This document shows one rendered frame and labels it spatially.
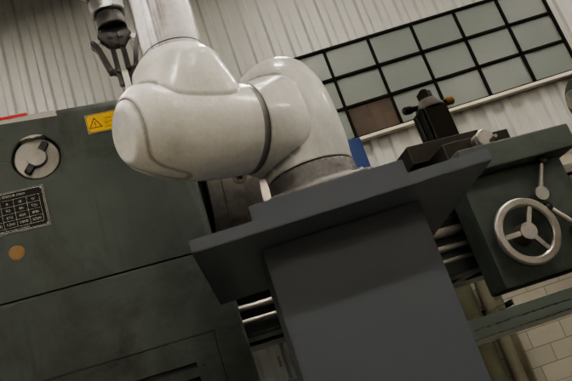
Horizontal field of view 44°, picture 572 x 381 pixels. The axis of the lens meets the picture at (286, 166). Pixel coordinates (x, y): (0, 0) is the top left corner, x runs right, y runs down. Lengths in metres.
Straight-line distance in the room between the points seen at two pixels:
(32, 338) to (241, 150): 0.60
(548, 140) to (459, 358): 0.83
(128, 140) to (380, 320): 0.45
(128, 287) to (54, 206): 0.23
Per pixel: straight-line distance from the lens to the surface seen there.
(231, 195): 1.68
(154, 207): 1.53
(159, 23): 1.19
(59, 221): 1.54
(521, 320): 1.60
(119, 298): 1.48
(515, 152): 1.73
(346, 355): 1.04
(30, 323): 1.49
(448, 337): 1.07
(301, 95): 1.20
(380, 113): 9.09
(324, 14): 9.73
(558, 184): 1.80
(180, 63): 1.12
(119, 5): 1.90
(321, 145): 1.17
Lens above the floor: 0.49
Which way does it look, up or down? 19 degrees up
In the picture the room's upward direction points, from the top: 19 degrees counter-clockwise
